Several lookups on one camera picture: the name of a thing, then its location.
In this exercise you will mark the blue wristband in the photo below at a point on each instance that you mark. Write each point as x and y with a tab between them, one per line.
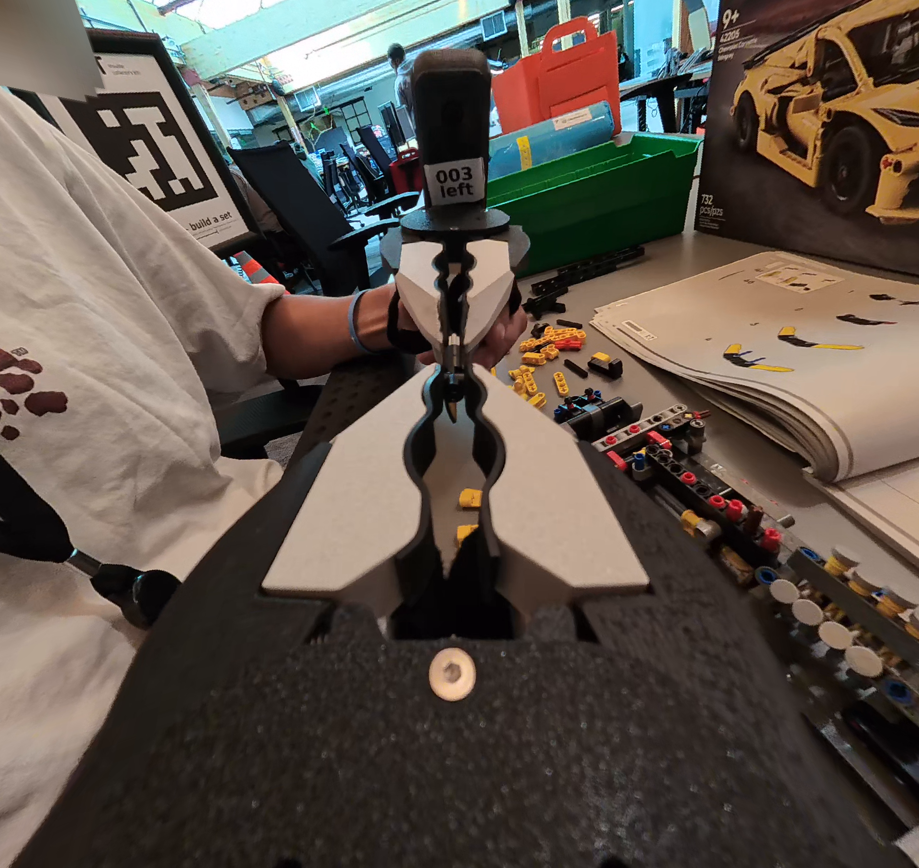
353	322

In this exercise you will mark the person's left hand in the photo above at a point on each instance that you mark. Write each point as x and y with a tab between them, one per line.
502	340

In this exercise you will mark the white cloth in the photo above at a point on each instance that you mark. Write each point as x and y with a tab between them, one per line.
108	272

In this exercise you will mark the black yellow lego connector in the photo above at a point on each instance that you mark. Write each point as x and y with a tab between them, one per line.
607	367

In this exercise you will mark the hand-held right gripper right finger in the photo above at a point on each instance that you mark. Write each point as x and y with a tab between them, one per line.
567	516

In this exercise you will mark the lego car chassis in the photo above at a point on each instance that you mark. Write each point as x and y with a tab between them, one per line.
689	480

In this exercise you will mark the black lego frame piece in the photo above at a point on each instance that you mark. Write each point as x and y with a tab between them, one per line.
574	276

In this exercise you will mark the lego set box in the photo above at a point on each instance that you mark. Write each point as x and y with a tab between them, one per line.
790	200

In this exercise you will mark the white instruction booklet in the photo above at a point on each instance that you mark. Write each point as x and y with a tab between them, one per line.
718	294

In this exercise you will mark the red lego connector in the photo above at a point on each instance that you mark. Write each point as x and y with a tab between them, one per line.
567	344

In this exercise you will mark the green plastic bin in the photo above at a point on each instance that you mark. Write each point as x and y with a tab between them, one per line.
596	215

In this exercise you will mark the black office chair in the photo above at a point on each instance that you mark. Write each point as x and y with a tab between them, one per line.
301	200

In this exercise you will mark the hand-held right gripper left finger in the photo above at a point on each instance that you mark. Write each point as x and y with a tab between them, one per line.
337	516

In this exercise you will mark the person's left forearm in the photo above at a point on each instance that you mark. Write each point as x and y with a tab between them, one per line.
309	337

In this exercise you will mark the pile of yellow lego pieces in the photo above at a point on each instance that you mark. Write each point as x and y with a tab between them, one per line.
535	358

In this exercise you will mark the framed black white marker sign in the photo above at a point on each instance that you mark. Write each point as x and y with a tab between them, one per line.
158	150

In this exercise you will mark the light blue wrapped package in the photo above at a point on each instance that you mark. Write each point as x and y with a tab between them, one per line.
560	139

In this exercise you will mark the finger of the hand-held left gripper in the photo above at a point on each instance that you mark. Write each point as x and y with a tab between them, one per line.
416	286
492	286

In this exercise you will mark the orange object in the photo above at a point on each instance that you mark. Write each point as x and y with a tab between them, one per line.
251	269

